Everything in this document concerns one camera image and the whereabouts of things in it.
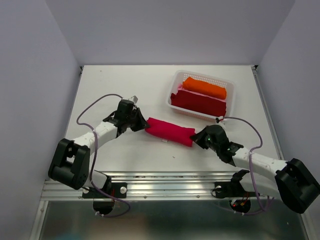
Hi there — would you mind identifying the dark red rolled shirt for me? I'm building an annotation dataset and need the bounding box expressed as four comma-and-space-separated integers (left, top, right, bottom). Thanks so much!
170, 90, 227, 117

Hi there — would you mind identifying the crimson red t shirt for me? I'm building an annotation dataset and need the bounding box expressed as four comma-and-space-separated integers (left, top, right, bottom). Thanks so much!
145, 117, 196, 148

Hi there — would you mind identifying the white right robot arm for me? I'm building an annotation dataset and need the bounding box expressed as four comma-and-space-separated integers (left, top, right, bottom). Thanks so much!
190, 125, 320, 214

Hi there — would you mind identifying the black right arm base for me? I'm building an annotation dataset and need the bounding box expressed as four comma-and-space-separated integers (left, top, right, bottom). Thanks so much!
211, 169, 256, 199

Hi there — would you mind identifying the orange rolled shirt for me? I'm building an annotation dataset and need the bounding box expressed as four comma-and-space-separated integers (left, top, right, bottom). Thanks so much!
182, 77, 227, 100

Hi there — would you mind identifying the white plastic basket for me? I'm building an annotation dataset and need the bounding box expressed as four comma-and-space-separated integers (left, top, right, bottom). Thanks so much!
166, 70, 236, 122

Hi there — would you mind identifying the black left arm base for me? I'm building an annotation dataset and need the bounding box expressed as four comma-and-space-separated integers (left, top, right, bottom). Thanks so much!
82, 170, 128, 199

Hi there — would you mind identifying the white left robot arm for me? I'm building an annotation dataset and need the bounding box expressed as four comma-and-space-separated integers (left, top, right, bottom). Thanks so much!
48, 95, 149, 190

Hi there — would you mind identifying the aluminium rail frame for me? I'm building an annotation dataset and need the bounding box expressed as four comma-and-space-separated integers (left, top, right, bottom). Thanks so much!
40, 171, 281, 201

